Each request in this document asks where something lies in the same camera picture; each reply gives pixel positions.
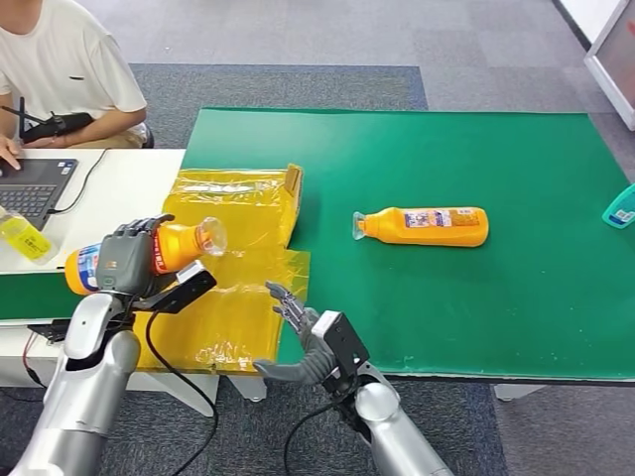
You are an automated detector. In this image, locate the red and black cable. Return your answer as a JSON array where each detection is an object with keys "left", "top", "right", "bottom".
[{"left": 22, "top": 330, "right": 48, "bottom": 390}]

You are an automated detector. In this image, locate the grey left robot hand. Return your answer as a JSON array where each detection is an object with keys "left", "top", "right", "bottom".
[{"left": 95, "top": 212, "right": 177, "bottom": 300}]

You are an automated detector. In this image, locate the black controller with antenna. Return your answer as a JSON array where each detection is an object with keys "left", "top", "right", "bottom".
[{"left": 0, "top": 96, "right": 96, "bottom": 145}]

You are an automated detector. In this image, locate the green covered table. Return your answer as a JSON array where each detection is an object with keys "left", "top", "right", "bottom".
[{"left": 180, "top": 106, "right": 635, "bottom": 404}]

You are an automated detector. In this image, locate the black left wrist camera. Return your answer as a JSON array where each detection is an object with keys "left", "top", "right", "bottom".
[{"left": 131, "top": 260, "right": 219, "bottom": 314}]

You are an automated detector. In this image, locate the white framed board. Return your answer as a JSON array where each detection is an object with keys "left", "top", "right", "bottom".
[{"left": 584, "top": 0, "right": 635, "bottom": 132}]

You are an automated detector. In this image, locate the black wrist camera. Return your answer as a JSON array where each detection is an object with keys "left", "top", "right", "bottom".
[
  {"left": 311, "top": 309, "right": 371, "bottom": 400},
  {"left": 131, "top": 260, "right": 219, "bottom": 314}
]

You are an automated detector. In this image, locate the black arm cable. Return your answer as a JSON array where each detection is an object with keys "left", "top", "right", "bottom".
[
  {"left": 143, "top": 309, "right": 220, "bottom": 476},
  {"left": 282, "top": 394, "right": 359, "bottom": 476}
]

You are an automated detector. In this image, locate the person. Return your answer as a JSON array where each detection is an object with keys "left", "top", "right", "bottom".
[{"left": 0, "top": 0, "right": 155, "bottom": 151}]

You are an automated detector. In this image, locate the orange bottle with clear cap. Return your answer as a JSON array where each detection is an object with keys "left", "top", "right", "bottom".
[
  {"left": 63, "top": 215, "right": 230, "bottom": 298},
  {"left": 351, "top": 205, "right": 491, "bottom": 250}
]

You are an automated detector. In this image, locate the green conveyor belt unit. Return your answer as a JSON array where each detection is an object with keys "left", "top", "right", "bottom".
[{"left": 0, "top": 266, "right": 100, "bottom": 343}]

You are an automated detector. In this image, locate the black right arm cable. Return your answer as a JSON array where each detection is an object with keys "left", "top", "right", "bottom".
[{"left": 282, "top": 394, "right": 359, "bottom": 476}]

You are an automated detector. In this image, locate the clear bottle with yellow label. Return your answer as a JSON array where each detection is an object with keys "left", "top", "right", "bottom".
[{"left": 0, "top": 204, "right": 60, "bottom": 266}]

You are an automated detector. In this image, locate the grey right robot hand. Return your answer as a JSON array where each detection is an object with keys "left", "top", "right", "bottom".
[{"left": 252, "top": 280, "right": 338, "bottom": 388}]

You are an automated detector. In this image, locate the dark grey laptop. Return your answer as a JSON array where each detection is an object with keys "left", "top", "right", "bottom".
[{"left": 0, "top": 157, "right": 80, "bottom": 232}]

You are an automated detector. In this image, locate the teal bottle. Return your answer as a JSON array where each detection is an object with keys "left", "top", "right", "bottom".
[{"left": 600, "top": 182, "right": 635, "bottom": 230}]

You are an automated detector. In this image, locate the person's right hand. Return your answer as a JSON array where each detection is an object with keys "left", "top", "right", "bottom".
[{"left": 0, "top": 134, "right": 24, "bottom": 173}]

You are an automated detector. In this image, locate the white table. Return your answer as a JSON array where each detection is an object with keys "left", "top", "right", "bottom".
[{"left": 0, "top": 147, "right": 270, "bottom": 419}]

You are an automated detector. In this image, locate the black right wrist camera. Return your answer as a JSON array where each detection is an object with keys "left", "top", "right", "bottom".
[{"left": 311, "top": 309, "right": 371, "bottom": 400}]

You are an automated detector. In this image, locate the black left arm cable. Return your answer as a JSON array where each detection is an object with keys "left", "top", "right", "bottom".
[{"left": 143, "top": 309, "right": 220, "bottom": 476}]

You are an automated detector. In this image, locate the black laptop cable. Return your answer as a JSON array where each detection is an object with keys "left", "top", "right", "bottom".
[{"left": 46, "top": 148, "right": 109, "bottom": 217}]

